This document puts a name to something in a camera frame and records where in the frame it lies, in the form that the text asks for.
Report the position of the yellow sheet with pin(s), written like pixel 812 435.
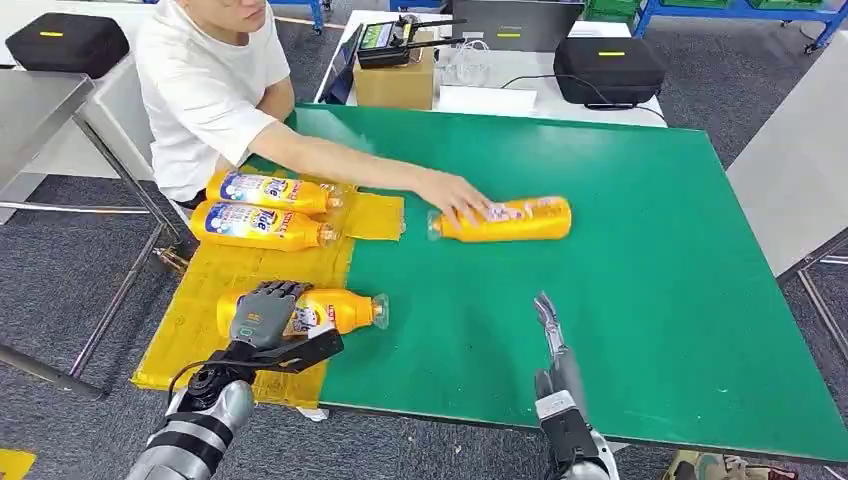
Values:
pixel 199 291

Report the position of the dark tablet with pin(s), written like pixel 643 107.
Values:
pixel 341 73

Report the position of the white paper scrap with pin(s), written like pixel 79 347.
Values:
pixel 311 414

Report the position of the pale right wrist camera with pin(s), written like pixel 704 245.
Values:
pixel 560 417

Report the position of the white paper sheet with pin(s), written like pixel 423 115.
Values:
pixel 487 100

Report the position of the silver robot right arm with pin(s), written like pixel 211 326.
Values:
pixel 590 470

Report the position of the cardboard box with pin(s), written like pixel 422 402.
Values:
pixel 394 86

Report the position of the white table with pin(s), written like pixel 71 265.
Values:
pixel 523 66

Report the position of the black remote controller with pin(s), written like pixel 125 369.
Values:
pixel 384 46

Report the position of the grey table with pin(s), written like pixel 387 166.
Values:
pixel 795 166

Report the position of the blue metal rack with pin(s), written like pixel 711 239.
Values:
pixel 729 8

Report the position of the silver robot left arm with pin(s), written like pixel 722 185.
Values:
pixel 199 430

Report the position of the person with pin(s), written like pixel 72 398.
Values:
pixel 199 86

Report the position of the tan grey shoe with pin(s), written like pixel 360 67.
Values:
pixel 702 467

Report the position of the yellow floor marker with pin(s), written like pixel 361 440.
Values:
pixel 13 464

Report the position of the person's right hand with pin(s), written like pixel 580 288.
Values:
pixel 454 195

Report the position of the steel table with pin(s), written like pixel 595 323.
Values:
pixel 33 112

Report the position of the green mat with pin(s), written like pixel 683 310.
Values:
pixel 662 298

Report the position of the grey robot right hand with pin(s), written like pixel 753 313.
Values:
pixel 563 378

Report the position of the green crate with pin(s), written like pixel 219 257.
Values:
pixel 613 8

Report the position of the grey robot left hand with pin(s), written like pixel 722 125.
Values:
pixel 262 318

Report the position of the orange drink bottle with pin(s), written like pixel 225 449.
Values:
pixel 338 308
pixel 530 222
pixel 265 191
pixel 258 226

